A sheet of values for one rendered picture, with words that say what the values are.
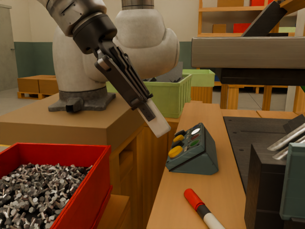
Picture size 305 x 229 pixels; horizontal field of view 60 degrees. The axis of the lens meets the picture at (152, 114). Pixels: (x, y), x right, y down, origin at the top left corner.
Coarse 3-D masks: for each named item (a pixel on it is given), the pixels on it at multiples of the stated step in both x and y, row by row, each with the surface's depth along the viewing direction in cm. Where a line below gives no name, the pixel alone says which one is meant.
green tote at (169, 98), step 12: (108, 84) 133; (144, 84) 127; (156, 84) 125; (168, 84) 124; (180, 84) 124; (156, 96) 127; (168, 96) 125; (180, 96) 128; (168, 108) 127; (180, 108) 130
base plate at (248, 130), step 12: (228, 120) 82; (240, 120) 82; (252, 120) 82; (264, 120) 82; (276, 120) 82; (288, 120) 82; (228, 132) 71; (240, 132) 71; (252, 132) 71; (264, 132) 71; (276, 132) 71; (240, 144) 62; (240, 156) 56; (240, 168) 50
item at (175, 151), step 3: (174, 147) 51; (177, 147) 49; (180, 147) 50; (171, 150) 50; (174, 150) 49; (177, 150) 49; (180, 150) 49; (168, 153) 50; (171, 153) 49; (174, 153) 49; (177, 153) 49; (171, 156) 49
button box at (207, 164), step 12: (204, 132) 56; (204, 144) 48; (168, 156) 52; (180, 156) 48; (192, 156) 47; (204, 156) 47; (216, 156) 52; (168, 168) 49; (180, 168) 48; (192, 168) 48; (204, 168) 47; (216, 168) 47
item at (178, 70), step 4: (180, 64) 149; (176, 68) 150; (180, 68) 149; (168, 72) 151; (172, 72) 150; (176, 72) 150; (180, 72) 149; (160, 76) 152; (164, 76) 151; (168, 76) 150; (172, 76) 150; (180, 76) 149; (156, 80) 152; (160, 80) 151; (164, 80) 151; (168, 80) 150
